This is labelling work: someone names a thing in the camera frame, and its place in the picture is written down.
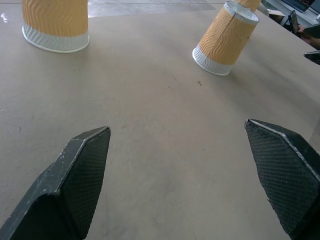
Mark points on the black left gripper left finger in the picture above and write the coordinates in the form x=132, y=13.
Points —
x=52, y=200

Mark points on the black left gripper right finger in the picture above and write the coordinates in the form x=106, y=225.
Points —
x=287, y=180

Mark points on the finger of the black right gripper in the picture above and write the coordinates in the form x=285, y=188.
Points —
x=314, y=57
x=313, y=30

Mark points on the black flat upright device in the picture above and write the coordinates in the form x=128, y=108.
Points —
x=294, y=22

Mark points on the dark computer monitor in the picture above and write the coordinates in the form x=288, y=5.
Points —
x=300, y=3

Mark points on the orange white ribbed paper cup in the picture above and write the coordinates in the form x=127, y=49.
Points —
x=248, y=4
x=222, y=42
x=55, y=22

